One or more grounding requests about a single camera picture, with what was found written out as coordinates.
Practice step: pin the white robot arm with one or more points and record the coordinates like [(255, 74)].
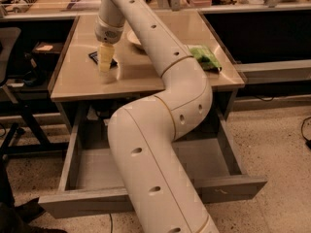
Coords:
[(141, 133)]

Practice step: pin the black coiled tool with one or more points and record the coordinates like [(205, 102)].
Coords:
[(22, 6)]

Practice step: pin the dark blue rxbar wrapper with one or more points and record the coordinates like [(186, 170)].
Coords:
[(94, 57)]

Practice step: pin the green chip bag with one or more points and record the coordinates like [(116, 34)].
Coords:
[(205, 58)]

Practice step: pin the black box with label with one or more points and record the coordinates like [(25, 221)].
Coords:
[(47, 48)]

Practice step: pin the black shoe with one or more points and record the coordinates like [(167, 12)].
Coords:
[(30, 210)]

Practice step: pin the grey open drawer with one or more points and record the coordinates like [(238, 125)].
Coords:
[(91, 183)]

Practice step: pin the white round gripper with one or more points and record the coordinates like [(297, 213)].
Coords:
[(108, 34)]

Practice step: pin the grey cabinet with steel top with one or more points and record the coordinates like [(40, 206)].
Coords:
[(76, 77)]

